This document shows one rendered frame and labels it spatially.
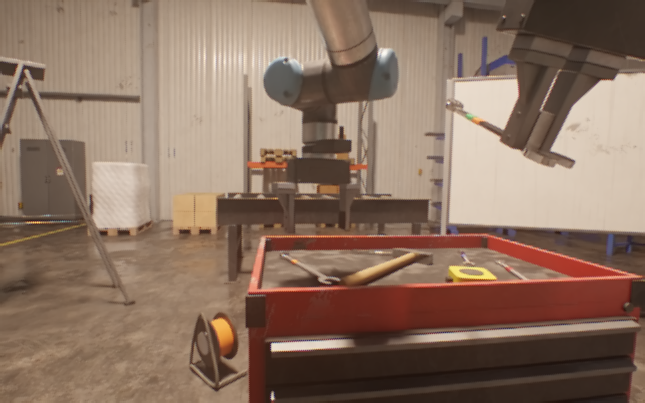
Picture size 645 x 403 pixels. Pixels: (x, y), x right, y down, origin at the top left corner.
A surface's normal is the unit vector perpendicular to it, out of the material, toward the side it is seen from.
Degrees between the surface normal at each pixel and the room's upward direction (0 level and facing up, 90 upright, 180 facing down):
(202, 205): 90
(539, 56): 113
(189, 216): 90
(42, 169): 90
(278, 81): 90
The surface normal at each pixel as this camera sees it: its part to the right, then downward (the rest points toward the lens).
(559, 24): 0.04, 0.46
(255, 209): 0.19, 0.07
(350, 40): 0.13, 0.78
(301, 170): 0.50, 0.07
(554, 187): -0.28, 0.07
